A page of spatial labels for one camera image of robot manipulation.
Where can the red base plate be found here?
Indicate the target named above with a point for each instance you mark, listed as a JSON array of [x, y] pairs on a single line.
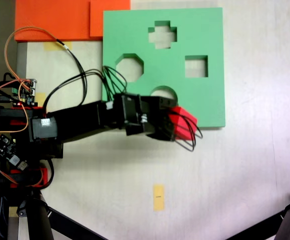
[[43, 177]]

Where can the plain yellow tape piece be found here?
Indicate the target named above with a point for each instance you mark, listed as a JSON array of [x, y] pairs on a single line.
[[13, 212], [50, 46], [41, 97]]

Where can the black circuit board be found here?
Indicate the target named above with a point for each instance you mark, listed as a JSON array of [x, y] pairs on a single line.
[[3, 146]]

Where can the yellow tape strip with mark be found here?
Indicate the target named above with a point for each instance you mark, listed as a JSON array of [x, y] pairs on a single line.
[[158, 197]]

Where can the large flat orange block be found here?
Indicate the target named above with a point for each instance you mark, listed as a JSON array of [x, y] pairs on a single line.
[[52, 20]]

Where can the red square block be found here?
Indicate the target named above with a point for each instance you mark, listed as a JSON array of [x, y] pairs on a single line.
[[179, 125]]

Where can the green circuit board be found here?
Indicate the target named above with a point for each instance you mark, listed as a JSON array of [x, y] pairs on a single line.
[[25, 91]]

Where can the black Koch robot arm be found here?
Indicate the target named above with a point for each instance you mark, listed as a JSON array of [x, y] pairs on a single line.
[[80, 117]]

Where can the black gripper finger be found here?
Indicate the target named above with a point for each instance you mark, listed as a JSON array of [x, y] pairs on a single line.
[[168, 103], [166, 132]]

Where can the thick black tripod leg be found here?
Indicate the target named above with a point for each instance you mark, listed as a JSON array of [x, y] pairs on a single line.
[[36, 220]]

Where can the green board with shaped holes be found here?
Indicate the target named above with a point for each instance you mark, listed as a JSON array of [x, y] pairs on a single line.
[[160, 70]]

